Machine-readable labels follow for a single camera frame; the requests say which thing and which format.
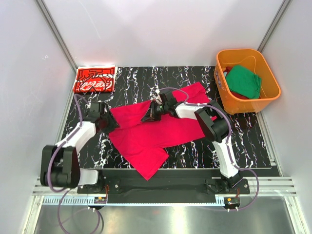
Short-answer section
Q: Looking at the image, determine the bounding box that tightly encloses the aluminium corner post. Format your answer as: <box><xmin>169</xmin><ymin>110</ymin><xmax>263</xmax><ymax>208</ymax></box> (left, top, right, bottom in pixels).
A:
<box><xmin>34</xmin><ymin>0</ymin><xmax>78</xmax><ymax>72</ymax></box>
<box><xmin>257</xmin><ymin>0</ymin><xmax>292</xmax><ymax>53</ymax></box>

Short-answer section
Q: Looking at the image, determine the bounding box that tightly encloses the right aluminium corner post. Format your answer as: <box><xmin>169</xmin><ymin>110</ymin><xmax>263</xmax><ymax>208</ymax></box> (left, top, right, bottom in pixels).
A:
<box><xmin>257</xmin><ymin>0</ymin><xmax>292</xmax><ymax>53</ymax></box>

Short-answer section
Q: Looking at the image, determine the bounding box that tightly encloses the green t-shirt in basket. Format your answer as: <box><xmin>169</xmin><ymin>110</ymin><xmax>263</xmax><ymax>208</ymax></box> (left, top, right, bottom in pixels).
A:
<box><xmin>225</xmin><ymin>65</ymin><xmax>262</xmax><ymax>99</ymax></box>

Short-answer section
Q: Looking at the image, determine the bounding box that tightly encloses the crimson red polo shirt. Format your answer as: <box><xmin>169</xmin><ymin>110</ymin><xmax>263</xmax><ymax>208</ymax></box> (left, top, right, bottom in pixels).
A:
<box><xmin>108</xmin><ymin>82</ymin><xmax>210</xmax><ymax>181</ymax></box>

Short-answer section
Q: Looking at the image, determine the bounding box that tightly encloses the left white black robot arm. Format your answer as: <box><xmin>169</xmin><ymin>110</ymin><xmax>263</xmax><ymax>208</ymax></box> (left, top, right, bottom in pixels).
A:
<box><xmin>40</xmin><ymin>102</ymin><xmax>119</xmax><ymax>191</ymax></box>

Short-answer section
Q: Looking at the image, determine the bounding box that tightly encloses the left aluminium corner post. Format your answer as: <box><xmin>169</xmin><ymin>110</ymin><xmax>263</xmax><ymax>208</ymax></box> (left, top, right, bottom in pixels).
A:
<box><xmin>34</xmin><ymin>0</ymin><xmax>78</xmax><ymax>72</ymax></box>

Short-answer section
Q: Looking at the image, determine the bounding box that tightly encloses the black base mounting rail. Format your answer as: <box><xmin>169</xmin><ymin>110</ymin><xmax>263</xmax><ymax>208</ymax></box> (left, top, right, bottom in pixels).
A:
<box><xmin>78</xmin><ymin>169</ymin><xmax>250</xmax><ymax>204</ymax></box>

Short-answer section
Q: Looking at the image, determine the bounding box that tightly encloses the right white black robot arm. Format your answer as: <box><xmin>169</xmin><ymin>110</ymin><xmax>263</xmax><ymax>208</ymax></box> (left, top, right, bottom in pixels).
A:
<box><xmin>141</xmin><ymin>92</ymin><xmax>242</xmax><ymax>195</ymax></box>

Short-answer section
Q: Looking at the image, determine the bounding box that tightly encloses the folded red patterned t-shirt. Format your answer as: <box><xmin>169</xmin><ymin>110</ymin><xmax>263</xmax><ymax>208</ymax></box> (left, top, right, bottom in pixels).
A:
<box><xmin>73</xmin><ymin>65</ymin><xmax>118</xmax><ymax>94</ymax></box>

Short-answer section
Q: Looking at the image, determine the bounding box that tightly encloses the orange plastic basket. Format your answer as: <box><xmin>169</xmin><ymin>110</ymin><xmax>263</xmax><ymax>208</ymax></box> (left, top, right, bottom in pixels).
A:
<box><xmin>214</xmin><ymin>48</ymin><xmax>281</xmax><ymax>114</ymax></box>

